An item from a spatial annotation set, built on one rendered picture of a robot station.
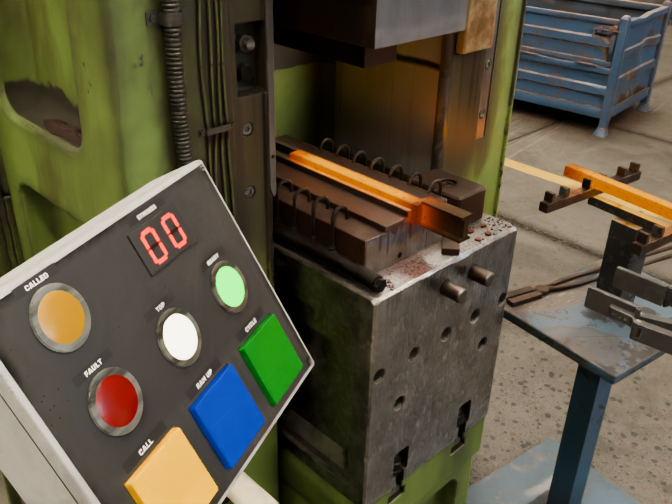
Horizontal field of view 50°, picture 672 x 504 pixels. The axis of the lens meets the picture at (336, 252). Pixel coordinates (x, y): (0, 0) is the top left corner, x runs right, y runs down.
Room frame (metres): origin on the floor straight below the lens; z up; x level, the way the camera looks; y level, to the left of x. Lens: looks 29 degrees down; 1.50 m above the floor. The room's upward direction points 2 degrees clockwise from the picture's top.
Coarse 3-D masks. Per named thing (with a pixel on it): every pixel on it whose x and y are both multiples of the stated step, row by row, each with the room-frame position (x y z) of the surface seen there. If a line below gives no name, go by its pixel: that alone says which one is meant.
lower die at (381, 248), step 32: (288, 160) 1.25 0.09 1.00; (288, 192) 1.15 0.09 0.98; (320, 192) 1.13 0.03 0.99; (352, 192) 1.13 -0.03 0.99; (416, 192) 1.14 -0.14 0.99; (288, 224) 1.11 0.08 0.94; (320, 224) 1.05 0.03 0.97; (352, 224) 1.04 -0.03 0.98; (384, 224) 1.02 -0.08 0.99; (352, 256) 1.00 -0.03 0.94; (384, 256) 1.01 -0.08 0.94
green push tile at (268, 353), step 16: (272, 320) 0.67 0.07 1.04; (256, 336) 0.64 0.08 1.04; (272, 336) 0.66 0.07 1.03; (240, 352) 0.61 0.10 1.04; (256, 352) 0.62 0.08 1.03; (272, 352) 0.64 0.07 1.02; (288, 352) 0.66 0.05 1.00; (256, 368) 0.61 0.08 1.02; (272, 368) 0.63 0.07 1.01; (288, 368) 0.65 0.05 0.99; (272, 384) 0.61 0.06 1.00; (288, 384) 0.63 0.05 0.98; (272, 400) 0.60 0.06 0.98
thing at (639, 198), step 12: (576, 168) 1.44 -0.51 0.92; (576, 180) 1.43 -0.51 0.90; (600, 180) 1.38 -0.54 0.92; (612, 180) 1.38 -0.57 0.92; (612, 192) 1.36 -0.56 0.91; (624, 192) 1.33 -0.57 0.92; (636, 192) 1.32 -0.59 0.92; (636, 204) 1.31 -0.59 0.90; (648, 204) 1.29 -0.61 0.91; (660, 204) 1.27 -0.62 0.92
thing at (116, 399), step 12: (108, 384) 0.47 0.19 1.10; (120, 384) 0.48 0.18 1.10; (132, 384) 0.49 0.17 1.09; (96, 396) 0.46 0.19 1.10; (108, 396) 0.47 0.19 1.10; (120, 396) 0.47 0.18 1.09; (132, 396) 0.48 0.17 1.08; (108, 408) 0.46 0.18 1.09; (120, 408) 0.47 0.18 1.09; (132, 408) 0.48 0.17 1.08; (108, 420) 0.45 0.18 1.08; (120, 420) 0.46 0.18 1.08
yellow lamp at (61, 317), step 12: (48, 300) 0.49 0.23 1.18; (60, 300) 0.49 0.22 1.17; (72, 300) 0.50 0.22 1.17; (48, 312) 0.48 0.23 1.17; (60, 312) 0.49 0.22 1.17; (72, 312) 0.49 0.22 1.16; (48, 324) 0.47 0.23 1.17; (60, 324) 0.48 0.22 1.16; (72, 324) 0.49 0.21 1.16; (84, 324) 0.50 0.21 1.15; (48, 336) 0.47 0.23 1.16; (60, 336) 0.47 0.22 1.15; (72, 336) 0.48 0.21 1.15
